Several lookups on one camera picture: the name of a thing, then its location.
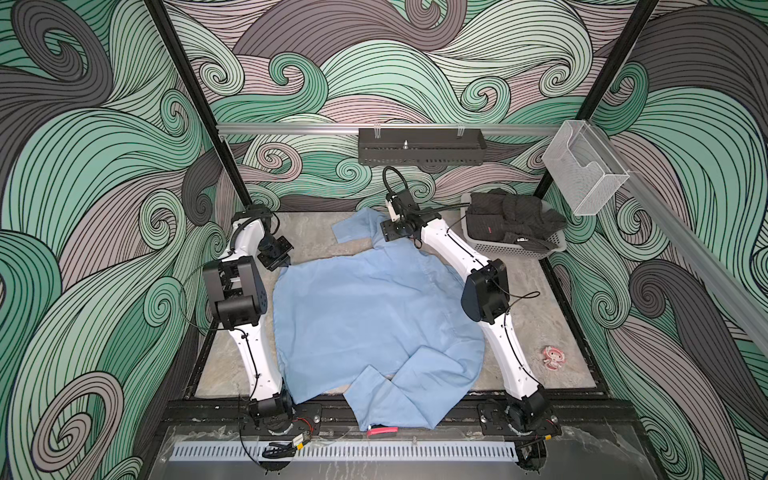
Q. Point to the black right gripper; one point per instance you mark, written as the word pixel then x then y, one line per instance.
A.
pixel 389 229

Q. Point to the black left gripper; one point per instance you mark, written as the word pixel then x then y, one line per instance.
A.
pixel 278 262

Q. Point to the light blue long sleeve shirt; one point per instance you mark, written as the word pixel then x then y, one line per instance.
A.
pixel 385 326

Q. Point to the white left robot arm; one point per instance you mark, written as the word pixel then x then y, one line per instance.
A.
pixel 239 301

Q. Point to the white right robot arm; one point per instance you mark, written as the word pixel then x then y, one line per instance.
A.
pixel 485 299

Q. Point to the dark grey folded shirt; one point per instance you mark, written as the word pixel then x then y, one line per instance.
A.
pixel 501 217

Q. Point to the white plastic laundry basket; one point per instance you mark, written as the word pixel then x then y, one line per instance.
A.
pixel 503 249

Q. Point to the pink white sticker toy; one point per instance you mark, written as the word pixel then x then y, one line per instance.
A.
pixel 553 358

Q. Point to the pink flat stick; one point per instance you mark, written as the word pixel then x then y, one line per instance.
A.
pixel 380 431

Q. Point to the black perforated wall tray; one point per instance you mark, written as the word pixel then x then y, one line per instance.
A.
pixel 426 147

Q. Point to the aluminium back rail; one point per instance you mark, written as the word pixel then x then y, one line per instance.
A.
pixel 330 129

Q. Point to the aluminium rail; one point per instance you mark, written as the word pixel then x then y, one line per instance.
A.
pixel 668 200
pixel 330 129

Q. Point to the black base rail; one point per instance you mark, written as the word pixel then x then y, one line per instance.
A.
pixel 567 407

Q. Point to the clear plastic wall bin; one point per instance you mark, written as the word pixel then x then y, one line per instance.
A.
pixel 585 167

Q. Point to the white slotted cable duct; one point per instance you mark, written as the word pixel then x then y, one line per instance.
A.
pixel 351 451

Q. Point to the black right corner post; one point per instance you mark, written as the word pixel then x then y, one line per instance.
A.
pixel 616 70

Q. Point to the black corner frame post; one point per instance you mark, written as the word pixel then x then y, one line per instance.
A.
pixel 174 47

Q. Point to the aluminium right rail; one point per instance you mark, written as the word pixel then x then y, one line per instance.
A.
pixel 668 200

